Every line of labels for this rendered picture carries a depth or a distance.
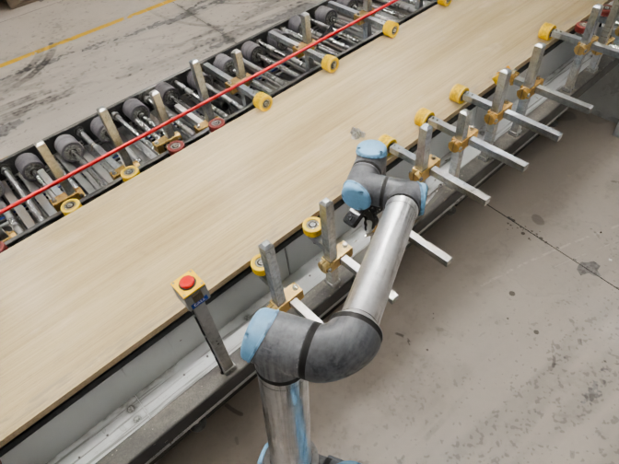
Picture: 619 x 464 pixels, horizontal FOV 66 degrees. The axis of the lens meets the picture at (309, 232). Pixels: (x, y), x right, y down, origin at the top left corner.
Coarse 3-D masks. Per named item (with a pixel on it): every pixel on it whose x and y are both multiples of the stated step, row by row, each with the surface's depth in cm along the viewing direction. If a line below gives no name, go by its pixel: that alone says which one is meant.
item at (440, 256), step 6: (414, 234) 181; (408, 240) 182; (414, 240) 180; (420, 240) 179; (426, 240) 178; (420, 246) 178; (426, 246) 177; (432, 246) 176; (426, 252) 178; (432, 252) 175; (438, 252) 174; (444, 252) 174; (438, 258) 174; (444, 258) 172; (450, 258) 172; (444, 264) 173
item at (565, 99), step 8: (520, 80) 222; (536, 88) 218; (544, 88) 217; (544, 96) 217; (552, 96) 215; (560, 96) 212; (568, 96) 212; (568, 104) 211; (576, 104) 208; (584, 104) 207; (584, 112) 208
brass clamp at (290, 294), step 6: (294, 282) 173; (288, 288) 171; (300, 288) 171; (288, 294) 170; (294, 294) 170; (300, 294) 171; (270, 300) 169; (288, 300) 168; (270, 306) 167; (276, 306) 167; (282, 306) 167; (288, 306) 170
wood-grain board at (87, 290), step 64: (512, 0) 287; (576, 0) 280; (384, 64) 252; (448, 64) 247; (512, 64) 242; (256, 128) 225; (320, 128) 221; (384, 128) 217; (128, 192) 203; (192, 192) 200; (256, 192) 197; (320, 192) 194; (0, 256) 186; (64, 256) 183; (128, 256) 180; (192, 256) 178; (0, 320) 166; (64, 320) 164; (128, 320) 162; (0, 384) 150; (64, 384) 148
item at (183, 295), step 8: (192, 272) 132; (176, 280) 131; (200, 280) 130; (176, 288) 129; (192, 288) 129; (200, 288) 129; (184, 296) 127; (208, 296) 134; (184, 304) 131; (192, 304) 130; (200, 304) 133
